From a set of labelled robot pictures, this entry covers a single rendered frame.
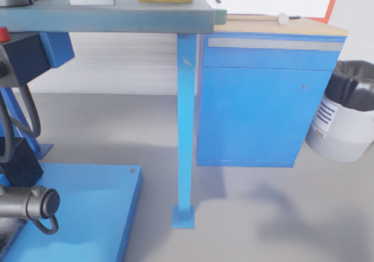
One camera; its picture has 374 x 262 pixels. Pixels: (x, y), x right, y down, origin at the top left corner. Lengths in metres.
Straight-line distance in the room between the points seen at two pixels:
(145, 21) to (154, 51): 1.91
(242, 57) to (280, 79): 0.26
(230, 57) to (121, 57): 1.57
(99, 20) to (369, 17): 2.68
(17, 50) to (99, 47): 2.05
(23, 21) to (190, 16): 0.36
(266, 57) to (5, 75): 1.07
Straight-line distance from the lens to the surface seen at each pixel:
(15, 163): 1.00
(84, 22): 0.54
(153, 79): 2.51
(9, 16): 0.63
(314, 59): 1.34
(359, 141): 1.91
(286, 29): 1.22
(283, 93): 1.34
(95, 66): 2.65
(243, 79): 1.24
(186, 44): 0.68
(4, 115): 0.65
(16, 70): 0.53
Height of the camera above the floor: 1.10
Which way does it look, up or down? 35 degrees down
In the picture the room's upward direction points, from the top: 1 degrees clockwise
